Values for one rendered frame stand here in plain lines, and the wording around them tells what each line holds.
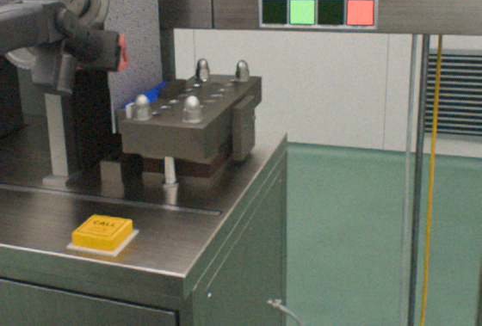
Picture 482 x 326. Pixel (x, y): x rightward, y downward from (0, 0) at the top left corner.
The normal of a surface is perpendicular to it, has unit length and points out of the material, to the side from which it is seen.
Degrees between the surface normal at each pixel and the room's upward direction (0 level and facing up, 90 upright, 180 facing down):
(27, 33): 94
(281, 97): 90
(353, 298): 0
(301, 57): 90
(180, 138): 90
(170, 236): 0
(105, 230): 0
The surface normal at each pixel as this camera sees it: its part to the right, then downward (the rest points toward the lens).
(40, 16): 0.95, 0.02
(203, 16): -0.35, 0.26
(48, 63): -0.29, -0.12
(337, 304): -0.04, -0.96
